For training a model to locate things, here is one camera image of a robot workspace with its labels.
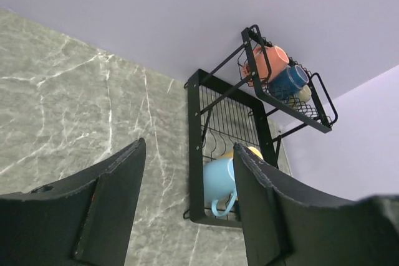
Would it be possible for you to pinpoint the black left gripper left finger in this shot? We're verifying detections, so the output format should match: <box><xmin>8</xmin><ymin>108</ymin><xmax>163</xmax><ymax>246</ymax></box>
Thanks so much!
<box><xmin>1</xmin><ymin>139</ymin><xmax>146</xmax><ymax>265</ymax></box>

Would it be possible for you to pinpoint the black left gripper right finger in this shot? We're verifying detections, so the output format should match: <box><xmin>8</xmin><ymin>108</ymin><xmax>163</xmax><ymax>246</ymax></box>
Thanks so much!
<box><xmin>233</xmin><ymin>144</ymin><xmax>398</xmax><ymax>265</ymax></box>

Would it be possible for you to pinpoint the light blue ceramic mug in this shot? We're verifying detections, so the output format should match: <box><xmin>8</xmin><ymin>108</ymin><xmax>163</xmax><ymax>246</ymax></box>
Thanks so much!
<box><xmin>203</xmin><ymin>158</ymin><xmax>238</xmax><ymax>217</ymax></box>

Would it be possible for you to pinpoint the beige ceramic mug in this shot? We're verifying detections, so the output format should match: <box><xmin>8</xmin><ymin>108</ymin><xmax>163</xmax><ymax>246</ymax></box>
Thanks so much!
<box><xmin>287</xmin><ymin>85</ymin><xmax>312</xmax><ymax>110</ymax></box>

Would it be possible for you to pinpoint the dark blue ceramic mug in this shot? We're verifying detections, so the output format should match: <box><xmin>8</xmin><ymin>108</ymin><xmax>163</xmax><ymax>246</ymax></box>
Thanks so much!
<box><xmin>267</xmin><ymin>65</ymin><xmax>309</xmax><ymax>100</ymax></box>

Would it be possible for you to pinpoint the pink ceramic mug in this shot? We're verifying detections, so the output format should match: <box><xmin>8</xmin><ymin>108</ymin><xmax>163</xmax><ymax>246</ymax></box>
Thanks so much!
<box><xmin>253</xmin><ymin>45</ymin><xmax>289</xmax><ymax>82</ymax></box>

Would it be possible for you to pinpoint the black wire dish rack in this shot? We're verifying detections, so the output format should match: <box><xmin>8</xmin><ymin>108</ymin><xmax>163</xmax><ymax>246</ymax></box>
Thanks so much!
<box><xmin>183</xmin><ymin>24</ymin><xmax>338</xmax><ymax>227</ymax></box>

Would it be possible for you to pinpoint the yellow ceramic mug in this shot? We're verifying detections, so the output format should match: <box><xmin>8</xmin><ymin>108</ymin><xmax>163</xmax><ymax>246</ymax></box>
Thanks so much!
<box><xmin>219</xmin><ymin>146</ymin><xmax>263</xmax><ymax>159</ymax></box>

